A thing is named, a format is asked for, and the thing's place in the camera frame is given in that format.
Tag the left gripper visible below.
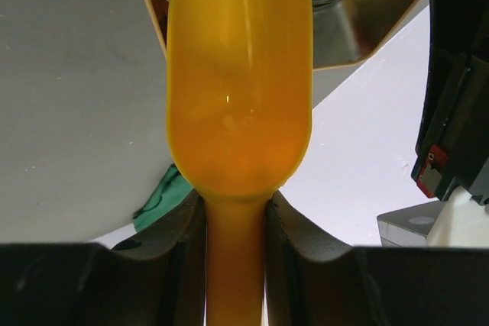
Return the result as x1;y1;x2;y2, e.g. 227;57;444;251
411;0;488;204

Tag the dark green folded cloth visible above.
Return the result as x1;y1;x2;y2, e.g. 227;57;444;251
132;164;193;233

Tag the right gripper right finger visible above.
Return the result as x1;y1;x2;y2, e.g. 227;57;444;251
265;193;488;325

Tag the yellow plastic scoop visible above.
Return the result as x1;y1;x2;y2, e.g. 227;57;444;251
167;0;313;325

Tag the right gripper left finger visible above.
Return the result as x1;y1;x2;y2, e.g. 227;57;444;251
1;192;206;325

